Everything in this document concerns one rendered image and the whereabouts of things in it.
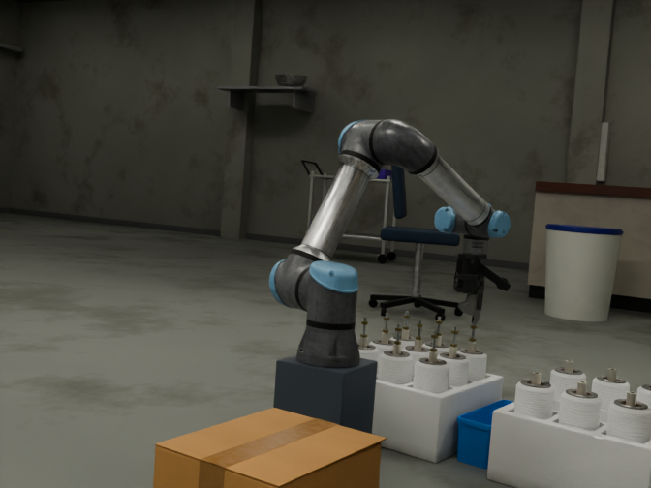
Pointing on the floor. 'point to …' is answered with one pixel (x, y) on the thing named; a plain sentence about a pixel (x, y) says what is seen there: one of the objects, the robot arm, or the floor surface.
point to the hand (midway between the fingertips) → (476, 320)
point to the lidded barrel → (580, 271)
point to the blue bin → (477, 435)
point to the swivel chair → (415, 253)
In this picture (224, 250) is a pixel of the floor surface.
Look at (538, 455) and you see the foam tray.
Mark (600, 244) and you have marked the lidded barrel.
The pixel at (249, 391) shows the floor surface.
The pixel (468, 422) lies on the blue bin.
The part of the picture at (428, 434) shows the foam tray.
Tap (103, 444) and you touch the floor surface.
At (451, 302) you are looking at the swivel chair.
